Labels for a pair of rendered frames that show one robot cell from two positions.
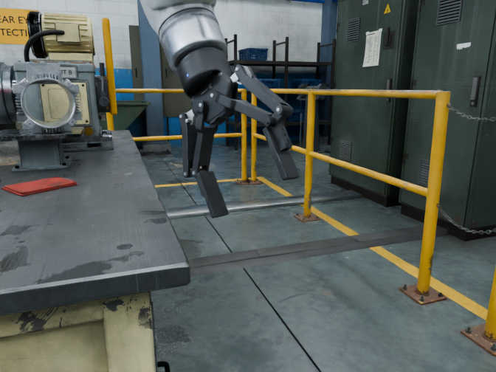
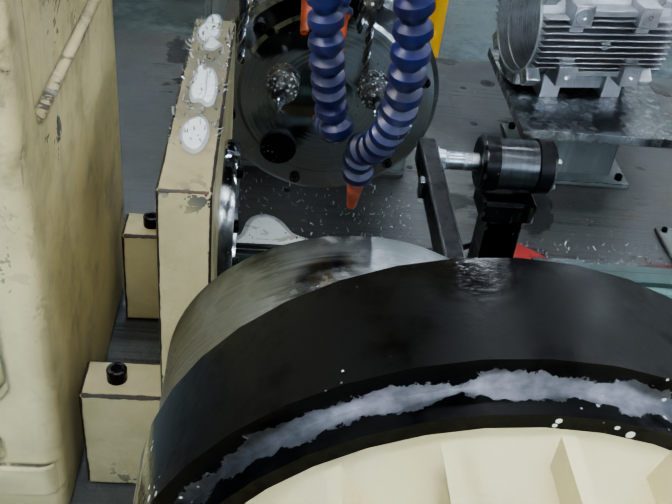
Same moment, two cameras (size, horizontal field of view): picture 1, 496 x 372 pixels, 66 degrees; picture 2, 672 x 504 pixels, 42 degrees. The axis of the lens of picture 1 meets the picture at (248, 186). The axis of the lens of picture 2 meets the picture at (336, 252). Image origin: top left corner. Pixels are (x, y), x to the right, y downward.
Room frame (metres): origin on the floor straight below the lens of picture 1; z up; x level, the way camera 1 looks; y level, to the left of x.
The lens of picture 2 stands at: (1.35, 2.00, 1.49)
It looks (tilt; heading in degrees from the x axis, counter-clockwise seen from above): 37 degrees down; 284
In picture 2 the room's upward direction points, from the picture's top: 7 degrees clockwise
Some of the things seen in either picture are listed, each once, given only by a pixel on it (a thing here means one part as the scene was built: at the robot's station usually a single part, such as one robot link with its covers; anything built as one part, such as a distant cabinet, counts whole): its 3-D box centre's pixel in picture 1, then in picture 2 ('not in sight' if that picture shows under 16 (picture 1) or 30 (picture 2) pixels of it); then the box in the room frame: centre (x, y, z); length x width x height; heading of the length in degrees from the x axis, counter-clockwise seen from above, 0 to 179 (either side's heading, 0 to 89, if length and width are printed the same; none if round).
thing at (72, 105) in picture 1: (47, 102); (580, 19); (1.35, 0.69, 1.02); 0.20 x 0.19 x 0.19; 29
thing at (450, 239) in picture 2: not in sight; (441, 216); (1.43, 1.29, 1.01); 0.26 x 0.04 x 0.03; 110
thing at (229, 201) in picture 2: not in sight; (231, 220); (1.61, 1.39, 1.02); 0.15 x 0.02 x 0.15; 110
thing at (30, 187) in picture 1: (40, 185); not in sight; (1.02, 0.57, 0.80); 0.15 x 0.12 x 0.01; 143
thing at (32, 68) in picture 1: (43, 74); not in sight; (1.39, 0.71, 1.11); 0.12 x 0.11 x 0.07; 29
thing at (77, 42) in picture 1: (72, 65); not in sight; (1.71, 0.75, 1.16); 0.33 x 0.26 x 0.42; 110
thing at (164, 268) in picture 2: not in sight; (162, 252); (1.67, 1.41, 0.97); 0.30 x 0.11 x 0.34; 110
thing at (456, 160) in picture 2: not in sight; (468, 161); (1.42, 1.18, 1.01); 0.08 x 0.02 x 0.02; 20
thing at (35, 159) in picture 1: (41, 148); (571, 124); (1.32, 0.72, 0.86); 0.27 x 0.24 x 0.12; 110
